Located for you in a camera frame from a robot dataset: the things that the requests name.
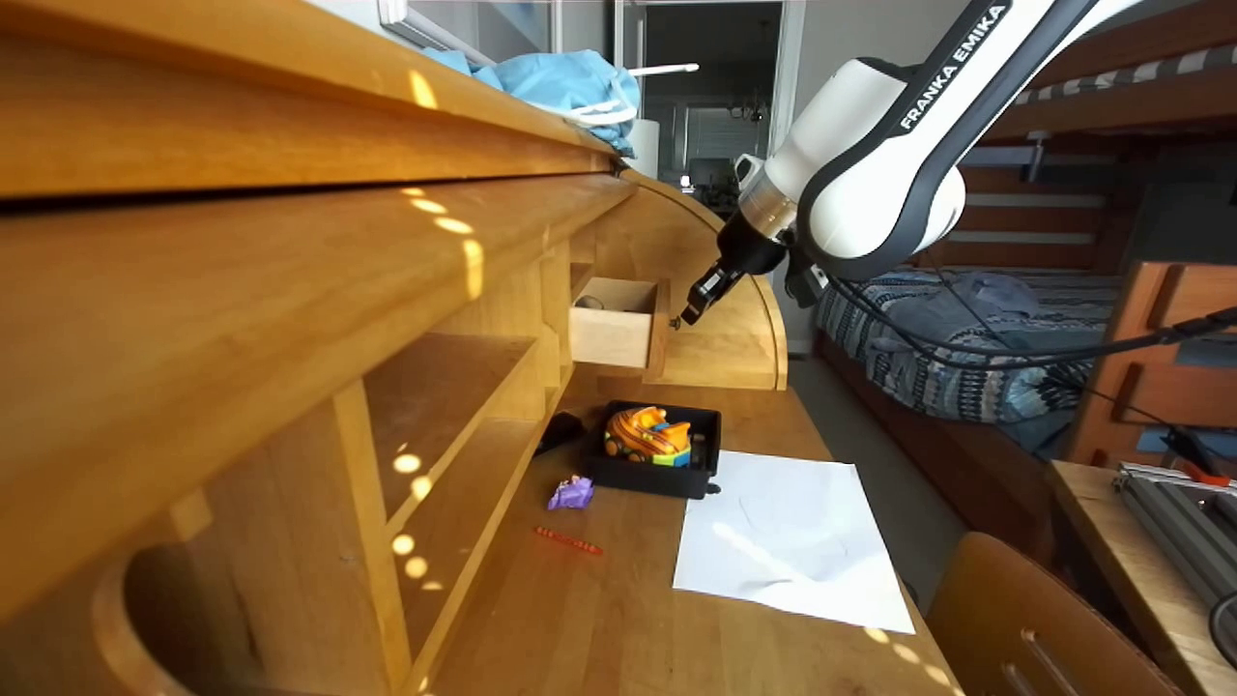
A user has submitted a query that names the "aluminium rail frame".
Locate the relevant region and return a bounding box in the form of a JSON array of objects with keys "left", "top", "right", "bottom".
[{"left": 1118, "top": 468, "right": 1237, "bottom": 608}]

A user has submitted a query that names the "striped bed mattress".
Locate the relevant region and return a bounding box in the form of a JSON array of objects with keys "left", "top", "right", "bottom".
[{"left": 813, "top": 271, "right": 1118, "bottom": 459}]

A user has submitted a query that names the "small wooden drawer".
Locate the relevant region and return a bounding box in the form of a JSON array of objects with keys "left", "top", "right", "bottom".
[{"left": 569, "top": 277, "right": 657, "bottom": 371}]

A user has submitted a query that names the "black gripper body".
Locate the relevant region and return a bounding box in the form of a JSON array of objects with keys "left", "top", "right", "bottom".
[{"left": 691, "top": 215, "right": 786, "bottom": 304}]

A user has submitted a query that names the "wooden chair back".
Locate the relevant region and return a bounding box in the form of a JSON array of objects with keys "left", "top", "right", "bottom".
[{"left": 929, "top": 534, "right": 1184, "bottom": 696}]

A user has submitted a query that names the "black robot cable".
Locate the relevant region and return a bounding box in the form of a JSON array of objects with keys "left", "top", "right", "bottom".
[{"left": 807, "top": 256, "right": 1237, "bottom": 389}]

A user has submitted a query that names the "white rod on hutch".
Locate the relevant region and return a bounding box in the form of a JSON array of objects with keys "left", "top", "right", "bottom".
[{"left": 625, "top": 62, "right": 700, "bottom": 76}]

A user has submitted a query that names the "wooden bunk bed frame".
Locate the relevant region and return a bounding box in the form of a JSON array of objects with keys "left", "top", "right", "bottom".
[{"left": 825, "top": 0, "right": 1237, "bottom": 468}]

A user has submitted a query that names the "red pencil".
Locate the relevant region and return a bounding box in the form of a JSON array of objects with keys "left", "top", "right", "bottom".
[{"left": 533, "top": 527, "right": 602, "bottom": 557}]

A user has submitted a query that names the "black plastic tray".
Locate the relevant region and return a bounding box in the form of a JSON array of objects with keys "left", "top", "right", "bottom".
[{"left": 585, "top": 403, "right": 718, "bottom": 497}]

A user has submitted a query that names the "white paper sheet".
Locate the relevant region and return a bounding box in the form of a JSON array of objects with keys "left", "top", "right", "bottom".
[{"left": 674, "top": 450, "right": 912, "bottom": 634}]

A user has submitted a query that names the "wooden desk hutch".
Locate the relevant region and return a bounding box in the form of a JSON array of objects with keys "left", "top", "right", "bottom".
[{"left": 0, "top": 0, "right": 786, "bottom": 696}]

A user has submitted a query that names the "orange toy in tray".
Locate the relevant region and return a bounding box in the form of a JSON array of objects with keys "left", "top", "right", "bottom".
[{"left": 602, "top": 406, "right": 691, "bottom": 468}]

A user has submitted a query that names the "blue crumpled cloth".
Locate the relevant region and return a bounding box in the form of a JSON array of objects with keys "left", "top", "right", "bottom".
[{"left": 433, "top": 51, "right": 640, "bottom": 153}]

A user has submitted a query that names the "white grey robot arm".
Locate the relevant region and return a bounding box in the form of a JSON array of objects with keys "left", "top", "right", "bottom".
[{"left": 679, "top": 0, "right": 1237, "bottom": 323}]

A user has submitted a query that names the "small purple object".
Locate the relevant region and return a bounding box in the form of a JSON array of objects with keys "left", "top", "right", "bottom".
[{"left": 548, "top": 477, "right": 594, "bottom": 509}]

